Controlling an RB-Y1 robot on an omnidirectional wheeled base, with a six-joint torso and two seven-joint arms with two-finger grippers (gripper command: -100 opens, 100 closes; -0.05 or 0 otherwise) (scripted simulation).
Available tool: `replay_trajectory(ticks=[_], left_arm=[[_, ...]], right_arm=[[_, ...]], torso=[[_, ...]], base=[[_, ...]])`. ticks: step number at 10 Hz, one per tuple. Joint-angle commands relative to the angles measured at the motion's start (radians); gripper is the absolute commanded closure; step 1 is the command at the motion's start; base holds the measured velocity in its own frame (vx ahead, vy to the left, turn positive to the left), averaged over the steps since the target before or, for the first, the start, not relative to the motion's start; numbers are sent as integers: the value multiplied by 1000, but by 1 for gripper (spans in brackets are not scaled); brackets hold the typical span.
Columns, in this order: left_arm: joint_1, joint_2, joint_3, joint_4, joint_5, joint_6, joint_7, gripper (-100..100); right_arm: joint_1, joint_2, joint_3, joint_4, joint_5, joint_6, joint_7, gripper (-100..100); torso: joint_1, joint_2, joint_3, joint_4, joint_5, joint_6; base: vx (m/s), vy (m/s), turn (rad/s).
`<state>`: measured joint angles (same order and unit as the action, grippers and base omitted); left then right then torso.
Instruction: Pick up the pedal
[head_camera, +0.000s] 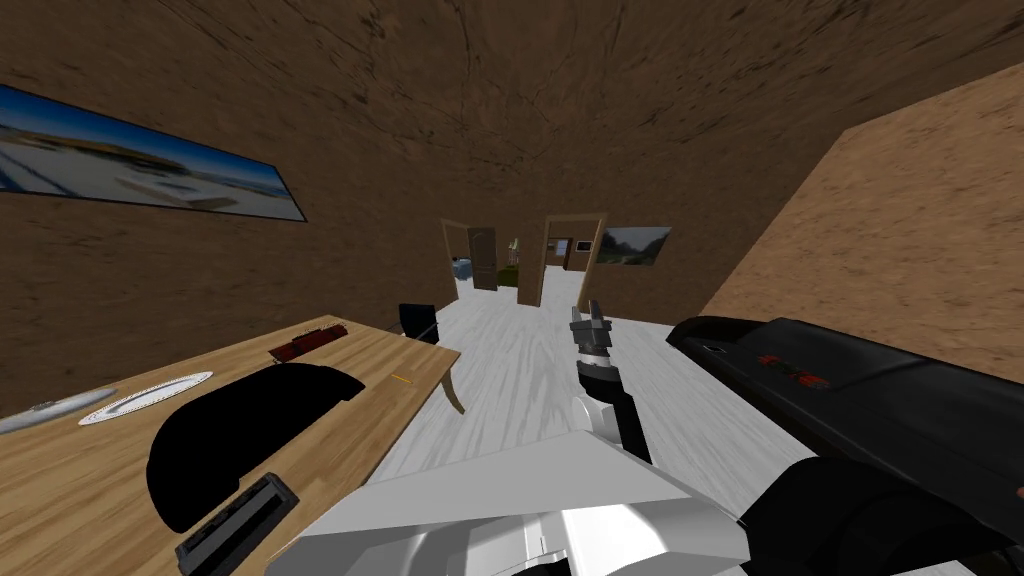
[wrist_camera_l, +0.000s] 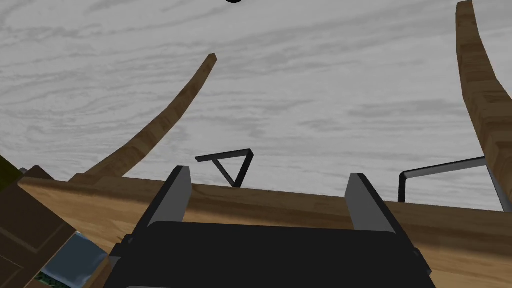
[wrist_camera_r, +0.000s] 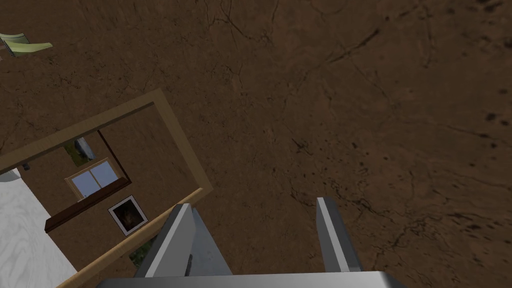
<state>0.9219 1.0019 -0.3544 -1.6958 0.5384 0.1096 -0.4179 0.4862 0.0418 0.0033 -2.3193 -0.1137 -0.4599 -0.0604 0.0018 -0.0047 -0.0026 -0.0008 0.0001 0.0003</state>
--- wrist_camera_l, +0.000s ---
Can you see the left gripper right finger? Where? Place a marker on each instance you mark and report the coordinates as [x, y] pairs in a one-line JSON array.
[[366, 208]]

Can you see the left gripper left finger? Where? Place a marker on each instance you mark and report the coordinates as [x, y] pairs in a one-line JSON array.
[[176, 196]]

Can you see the black bent metal bar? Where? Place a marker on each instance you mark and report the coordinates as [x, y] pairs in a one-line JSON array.
[[440, 168]]

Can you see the large landscape picture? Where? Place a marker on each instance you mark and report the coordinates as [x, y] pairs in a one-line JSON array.
[[76, 256]]

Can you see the dark brown door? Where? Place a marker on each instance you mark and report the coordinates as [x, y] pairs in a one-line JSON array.
[[28, 232]]

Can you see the black triangular metal frame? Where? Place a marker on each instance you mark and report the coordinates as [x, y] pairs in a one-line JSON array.
[[244, 168]]

